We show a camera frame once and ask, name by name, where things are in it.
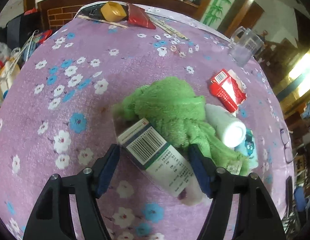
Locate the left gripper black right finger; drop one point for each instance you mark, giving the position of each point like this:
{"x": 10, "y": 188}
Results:
{"x": 257, "y": 217}

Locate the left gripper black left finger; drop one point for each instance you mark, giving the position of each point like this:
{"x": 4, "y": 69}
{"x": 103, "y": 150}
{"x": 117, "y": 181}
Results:
{"x": 51, "y": 215}

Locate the teal tissue pack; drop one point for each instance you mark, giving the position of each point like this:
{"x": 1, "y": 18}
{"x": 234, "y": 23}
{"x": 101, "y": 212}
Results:
{"x": 248, "y": 148}

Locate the white plastic bottle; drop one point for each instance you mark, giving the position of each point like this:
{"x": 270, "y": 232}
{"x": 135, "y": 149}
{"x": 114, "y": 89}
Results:
{"x": 229, "y": 129}

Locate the white blue carton box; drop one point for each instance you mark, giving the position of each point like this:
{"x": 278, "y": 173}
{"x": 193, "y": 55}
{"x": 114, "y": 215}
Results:
{"x": 161, "y": 162}

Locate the green fluffy cloth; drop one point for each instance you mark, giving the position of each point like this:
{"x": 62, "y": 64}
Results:
{"x": 178, "y": 115}

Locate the purple floral tablecloth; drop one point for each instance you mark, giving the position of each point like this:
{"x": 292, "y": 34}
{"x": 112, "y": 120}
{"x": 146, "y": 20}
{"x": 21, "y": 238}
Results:
{"x": 57, "y": 118}

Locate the red cigarette pack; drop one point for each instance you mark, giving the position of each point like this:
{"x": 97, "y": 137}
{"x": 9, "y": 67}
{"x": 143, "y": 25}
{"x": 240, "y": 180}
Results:
{"x": 227, "y": 90}

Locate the yellow tub of clutter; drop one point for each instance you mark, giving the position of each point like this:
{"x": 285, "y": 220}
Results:
{"x": 8, "y": 73}

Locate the clear glass mug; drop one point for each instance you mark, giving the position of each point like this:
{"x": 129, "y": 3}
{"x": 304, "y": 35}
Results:
{"x": 244, "y": 45}

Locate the dark shopping bag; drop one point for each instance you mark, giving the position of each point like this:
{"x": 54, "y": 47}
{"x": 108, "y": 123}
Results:
{"x": 20, "y": 29}

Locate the wooden stick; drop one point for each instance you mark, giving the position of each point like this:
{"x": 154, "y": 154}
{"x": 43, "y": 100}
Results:
{"x": 101, "y": 21}

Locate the wooden chopsticks pair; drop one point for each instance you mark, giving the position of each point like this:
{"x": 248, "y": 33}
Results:
{"x": 170, "y": 30}

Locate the dark red flat box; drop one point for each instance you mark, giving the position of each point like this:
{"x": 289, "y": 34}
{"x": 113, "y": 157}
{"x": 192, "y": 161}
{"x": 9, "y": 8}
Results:
{"x": 138, "y": 17}

